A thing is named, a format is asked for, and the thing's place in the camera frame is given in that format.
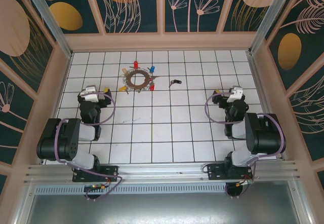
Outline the large metal keyring disc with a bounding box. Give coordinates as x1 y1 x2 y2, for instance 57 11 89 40
120 66 159 93

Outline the grey metal panel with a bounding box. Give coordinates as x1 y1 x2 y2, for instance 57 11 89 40
25 193 313 224

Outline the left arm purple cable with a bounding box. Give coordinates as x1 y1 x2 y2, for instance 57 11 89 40
56 92 123 201

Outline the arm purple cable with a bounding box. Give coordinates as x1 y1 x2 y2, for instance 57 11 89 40
56 92 123 201
204 93 287 199

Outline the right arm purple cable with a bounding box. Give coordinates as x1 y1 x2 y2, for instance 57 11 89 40
204 93 287 199

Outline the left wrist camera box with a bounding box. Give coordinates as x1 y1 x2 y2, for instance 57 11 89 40
80 85 99 102

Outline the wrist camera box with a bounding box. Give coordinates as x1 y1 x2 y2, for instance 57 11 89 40
227 86 244 103
80 85 99 102

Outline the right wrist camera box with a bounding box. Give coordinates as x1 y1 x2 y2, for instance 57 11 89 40
227 86 244 103

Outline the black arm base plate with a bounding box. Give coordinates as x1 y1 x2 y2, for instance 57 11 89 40
72 165 120 183
207 162 254 184

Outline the aluminium mounting rail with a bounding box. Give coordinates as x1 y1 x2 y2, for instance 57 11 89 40
24 160 301 185

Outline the aluminium corner post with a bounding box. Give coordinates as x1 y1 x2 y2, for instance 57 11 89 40
21 0 73 58
249 0 304 55

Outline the slotted grey cable duct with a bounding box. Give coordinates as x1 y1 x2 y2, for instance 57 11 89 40
35 185 254 195

